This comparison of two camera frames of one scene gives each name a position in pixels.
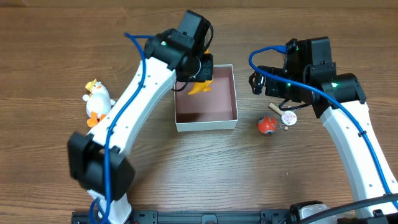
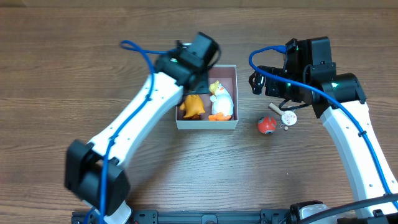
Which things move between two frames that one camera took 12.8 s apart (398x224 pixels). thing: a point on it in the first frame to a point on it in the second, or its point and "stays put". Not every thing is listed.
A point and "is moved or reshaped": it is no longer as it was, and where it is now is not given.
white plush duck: (99, 102) to (222, 102)
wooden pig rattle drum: (288, 117) stays put
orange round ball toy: (267, 125) stays put
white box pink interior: (215, 109) stays put
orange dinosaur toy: (200, 87) is moved or reshaped
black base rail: (231, 216) stays put
